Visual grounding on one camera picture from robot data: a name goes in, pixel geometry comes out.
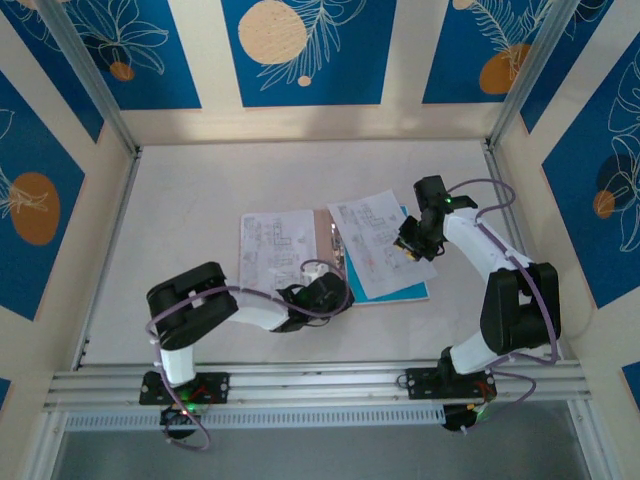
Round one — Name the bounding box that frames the white technical drawing sheet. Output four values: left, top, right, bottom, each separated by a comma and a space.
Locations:
326, 188, 439, 299
239, 208, 317, 292

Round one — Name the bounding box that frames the pink paper folder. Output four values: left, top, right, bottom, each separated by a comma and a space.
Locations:
312, 207, 351, 284

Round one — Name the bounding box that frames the teal printed sheet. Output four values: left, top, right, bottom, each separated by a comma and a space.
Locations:
343, 204, 432, 305

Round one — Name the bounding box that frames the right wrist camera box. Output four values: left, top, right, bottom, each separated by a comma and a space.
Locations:
397, 215, 422, 248

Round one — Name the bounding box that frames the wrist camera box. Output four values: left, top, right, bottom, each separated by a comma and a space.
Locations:
397, 215, 422, 248
299, 262, 329, 284

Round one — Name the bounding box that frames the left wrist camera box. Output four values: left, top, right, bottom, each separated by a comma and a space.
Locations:
299, 262, 329, 284

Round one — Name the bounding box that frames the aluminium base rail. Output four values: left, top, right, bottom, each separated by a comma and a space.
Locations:
42, 358, 592, 414

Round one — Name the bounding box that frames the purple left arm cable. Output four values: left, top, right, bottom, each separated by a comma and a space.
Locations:
144, 258, 349, 452

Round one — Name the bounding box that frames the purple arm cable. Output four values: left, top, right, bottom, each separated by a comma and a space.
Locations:
144, 258, 349, 452
446, 178, 561, 434

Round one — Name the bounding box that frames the grey slotted cable duct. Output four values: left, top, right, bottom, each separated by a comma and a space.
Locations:
63, 405, 447, 432

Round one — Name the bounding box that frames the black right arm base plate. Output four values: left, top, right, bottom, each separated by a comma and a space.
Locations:
403, 366, 500, 402

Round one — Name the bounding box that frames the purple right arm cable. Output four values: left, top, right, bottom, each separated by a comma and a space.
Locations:
446, 178, 561, 434

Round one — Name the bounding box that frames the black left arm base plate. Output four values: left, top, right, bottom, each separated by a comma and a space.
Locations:
139, 370, 232, 407

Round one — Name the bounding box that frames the aluminium frame corner post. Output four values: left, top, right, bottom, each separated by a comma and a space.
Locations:
35, 0, 143, 157
485, 0, 577, 151

